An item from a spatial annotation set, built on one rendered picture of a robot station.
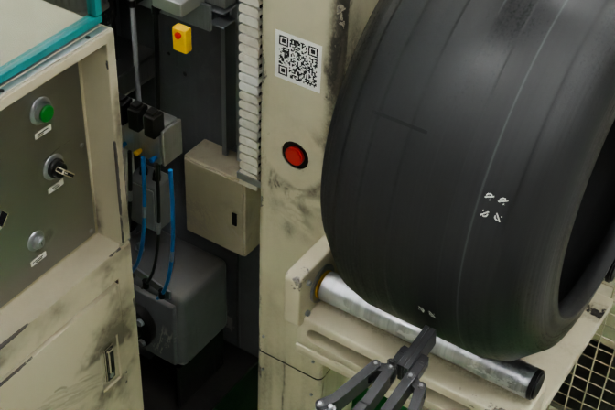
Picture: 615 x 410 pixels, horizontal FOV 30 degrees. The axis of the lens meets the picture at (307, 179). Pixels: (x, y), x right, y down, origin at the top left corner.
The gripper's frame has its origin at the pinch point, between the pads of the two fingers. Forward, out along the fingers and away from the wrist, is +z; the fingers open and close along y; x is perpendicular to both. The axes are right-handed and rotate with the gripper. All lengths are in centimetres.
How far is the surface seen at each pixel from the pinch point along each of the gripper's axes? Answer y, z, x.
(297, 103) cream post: 31.8, 22.5, -9.4
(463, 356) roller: -1.0, 11.7, 13.4
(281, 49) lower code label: 34.6, 23.5, -17.1
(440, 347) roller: 2.5, 11.6, 13.6
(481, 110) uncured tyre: -1.1, 10.9, -31.6
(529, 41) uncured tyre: -2.8, 18.0, -36.8
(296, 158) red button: 31.5, 20.7, -0.5
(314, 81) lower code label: 29.2, 23.1, -14.1
